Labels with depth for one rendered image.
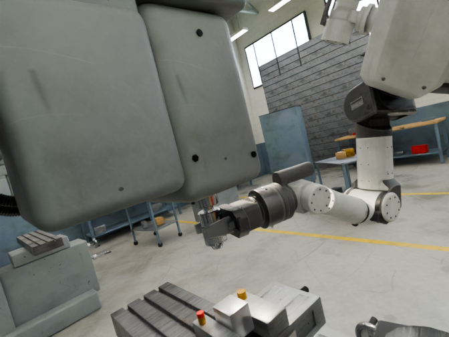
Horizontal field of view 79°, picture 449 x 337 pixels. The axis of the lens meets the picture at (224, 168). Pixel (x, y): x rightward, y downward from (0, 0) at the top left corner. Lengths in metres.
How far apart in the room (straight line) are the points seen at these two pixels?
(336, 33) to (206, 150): 0.45
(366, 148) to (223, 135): 0.48
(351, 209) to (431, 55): 0.36
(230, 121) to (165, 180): 0.18
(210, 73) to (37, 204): 0.32
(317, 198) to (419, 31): 0.37
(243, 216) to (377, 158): 0.44
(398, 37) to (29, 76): 0.62
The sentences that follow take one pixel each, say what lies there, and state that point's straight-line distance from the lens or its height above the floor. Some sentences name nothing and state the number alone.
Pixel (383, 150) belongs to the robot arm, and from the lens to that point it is 0.84.
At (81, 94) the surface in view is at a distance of 0.36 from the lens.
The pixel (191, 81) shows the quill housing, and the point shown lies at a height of 1.50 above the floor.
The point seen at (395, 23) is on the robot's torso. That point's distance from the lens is 0.67.
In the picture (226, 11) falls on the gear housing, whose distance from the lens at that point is 0.59.
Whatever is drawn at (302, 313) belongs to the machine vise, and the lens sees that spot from 0.71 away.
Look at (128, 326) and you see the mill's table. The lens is 1.02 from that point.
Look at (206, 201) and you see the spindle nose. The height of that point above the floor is 1.29.
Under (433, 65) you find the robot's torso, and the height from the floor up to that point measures 1.44.
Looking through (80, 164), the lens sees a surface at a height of 1.40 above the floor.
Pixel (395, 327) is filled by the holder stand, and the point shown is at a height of 1.11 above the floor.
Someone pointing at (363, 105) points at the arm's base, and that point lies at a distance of 0.82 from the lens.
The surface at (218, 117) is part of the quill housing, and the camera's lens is 0.47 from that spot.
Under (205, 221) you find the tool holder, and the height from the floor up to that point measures 1.25.
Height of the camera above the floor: 1.39
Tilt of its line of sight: 4 degrees down
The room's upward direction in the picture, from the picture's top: 14 degrees counter-clockwise
